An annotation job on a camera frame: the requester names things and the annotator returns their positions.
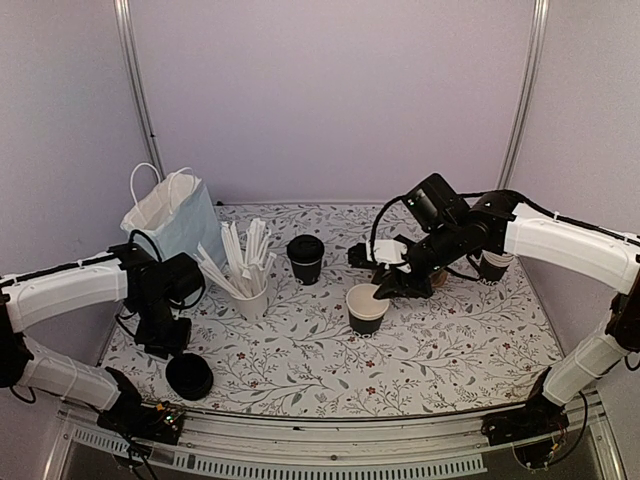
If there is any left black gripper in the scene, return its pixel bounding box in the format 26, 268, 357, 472
133, 295, 192, 360

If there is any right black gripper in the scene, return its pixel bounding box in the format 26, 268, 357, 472
372, 220, 464, 299

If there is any single black paper cup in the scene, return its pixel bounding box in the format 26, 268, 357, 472
346, 284, 390, 336

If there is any stack of black lids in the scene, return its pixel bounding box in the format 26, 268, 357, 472
165, 353, 214, 401

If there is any stack of paper cups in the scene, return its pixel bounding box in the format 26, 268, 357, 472
479, 251, 514, 283

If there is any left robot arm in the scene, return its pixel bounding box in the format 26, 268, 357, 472
1, 243, 205, 434

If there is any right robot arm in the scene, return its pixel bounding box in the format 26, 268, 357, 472
365, 173, 639, 436

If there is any black lidded coffee cup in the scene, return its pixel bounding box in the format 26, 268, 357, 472
286, 234, 325, 286

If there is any brown cardboard cup carrier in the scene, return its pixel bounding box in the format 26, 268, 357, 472
404, 270, 448, 290

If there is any floral table mat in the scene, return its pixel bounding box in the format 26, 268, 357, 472
188, 205, 562, 418

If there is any white cup holding straws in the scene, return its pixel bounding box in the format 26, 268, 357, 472
231, 282, 268, 323

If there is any bundle of wrapped straws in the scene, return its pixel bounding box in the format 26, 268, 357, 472
196, 217, 277, 300

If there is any light blue paper bag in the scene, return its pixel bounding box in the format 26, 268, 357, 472
120, 167, 226, 267

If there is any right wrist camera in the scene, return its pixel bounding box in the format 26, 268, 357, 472
347, 240, 408, 268

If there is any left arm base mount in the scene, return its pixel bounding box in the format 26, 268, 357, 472
97, 402, 185, 445

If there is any front aluminium rail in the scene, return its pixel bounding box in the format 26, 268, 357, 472
45, 401, 625, 479

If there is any left aluminium frame post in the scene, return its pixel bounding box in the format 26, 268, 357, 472
113, 0, 165, 179

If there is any aluminium frame post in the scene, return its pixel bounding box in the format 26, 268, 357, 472
113, 0, 165, 179
497, 0, 550, 189

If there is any right aluminium frame post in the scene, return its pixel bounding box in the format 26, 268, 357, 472
497, 0, 550, 189

